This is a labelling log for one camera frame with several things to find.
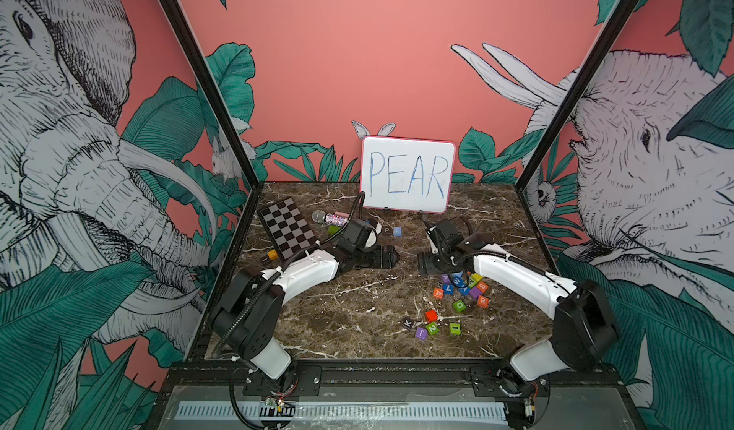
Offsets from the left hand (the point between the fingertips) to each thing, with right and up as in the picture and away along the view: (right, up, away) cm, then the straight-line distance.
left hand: (391, 253), depth 87 cm
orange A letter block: (+15, -14, +4) cm, 21 cm away
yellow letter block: (-40, -2, +9) cm, 41 cm away
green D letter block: (+21, -16, 0) cm, 27 cm away
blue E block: (+3, +5, +18) cm, 19 cm away
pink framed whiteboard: (+5, +27, +18) cm, 33 cm away
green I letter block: (+19, -21, -5) cm, 29 cm away
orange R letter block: (+29, -16, +1) cm, 33 cm away
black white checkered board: (-37, +7, +17) cm, 41 cm away
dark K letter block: (+5, -20, -3) cm, 21 cm away
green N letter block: (+12, -21, -5) cm, 25 cm away
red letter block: (+12, -19, -2) cm, 22 cm away
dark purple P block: (-1, +6, +18) cm, 18 cm away
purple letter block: (+9, -23, -5) cm, 25 cm away
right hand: (+11, -2, 0) cm, 11 cm away
